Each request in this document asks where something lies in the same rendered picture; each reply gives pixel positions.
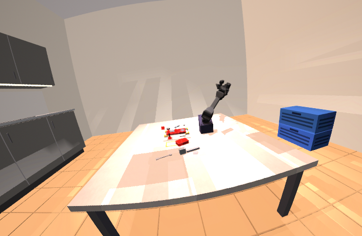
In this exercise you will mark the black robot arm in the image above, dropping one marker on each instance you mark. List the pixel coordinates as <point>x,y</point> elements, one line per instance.
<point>208,113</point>

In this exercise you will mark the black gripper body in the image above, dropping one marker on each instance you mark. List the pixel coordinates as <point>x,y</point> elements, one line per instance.
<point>221,83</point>

